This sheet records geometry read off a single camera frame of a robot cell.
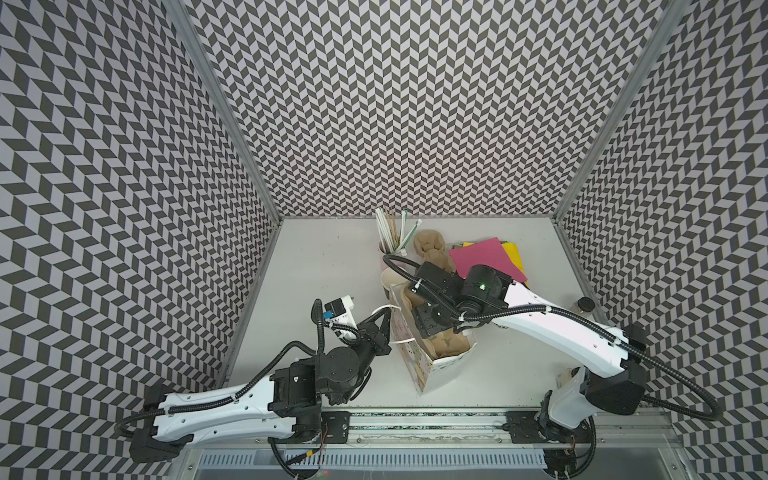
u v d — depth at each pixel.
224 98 0.87
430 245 1.06
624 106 0.83
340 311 0.55
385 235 0.97
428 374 0.64
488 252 1.02
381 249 0.99
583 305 0.84
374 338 0.54
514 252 1.04
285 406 0.47
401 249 0.97
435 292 0.49
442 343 0.69
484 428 0.75
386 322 0.62
